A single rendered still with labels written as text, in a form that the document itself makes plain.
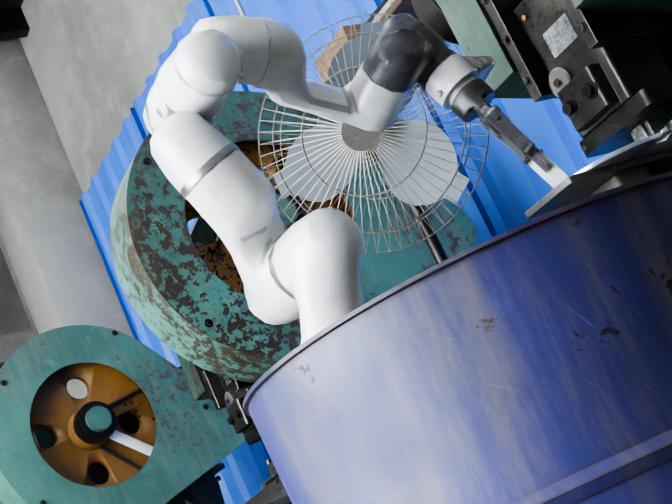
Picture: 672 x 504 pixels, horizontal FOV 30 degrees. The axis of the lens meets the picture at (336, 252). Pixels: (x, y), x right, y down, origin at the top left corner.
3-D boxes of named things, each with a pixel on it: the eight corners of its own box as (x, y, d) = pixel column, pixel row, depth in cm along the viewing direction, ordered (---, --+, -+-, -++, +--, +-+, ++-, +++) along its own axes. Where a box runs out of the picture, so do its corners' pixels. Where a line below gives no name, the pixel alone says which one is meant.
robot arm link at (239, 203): (202, 174, 179) (158, 232, 193) (323, 301, 179) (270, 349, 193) (249, 137, 186) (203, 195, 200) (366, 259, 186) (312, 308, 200)
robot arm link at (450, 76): (420, 83, 214) (442, 104, 213) (472, 30, 214) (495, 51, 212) (432, 103, 226) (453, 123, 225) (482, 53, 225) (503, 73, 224)
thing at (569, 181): (605, 246, 199) (567, 173, 202) (556, 282, 210) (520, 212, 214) (708, 214, 212) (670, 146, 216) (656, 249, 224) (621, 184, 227)
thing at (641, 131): (653, 138, 222) (643, 120, 223) (636, 152, 226) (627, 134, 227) (665, 135, 224) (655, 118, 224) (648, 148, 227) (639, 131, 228)
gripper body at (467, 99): (452, 114, 221) (490, 149, 218) (445, 101, 213) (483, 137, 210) (483, 84, 220) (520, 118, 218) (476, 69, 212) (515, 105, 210)
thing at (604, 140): (657, 114, 213) (642, 87, 215) (589, 171, 229) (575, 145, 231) (719, 100, 222) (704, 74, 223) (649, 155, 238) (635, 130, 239)
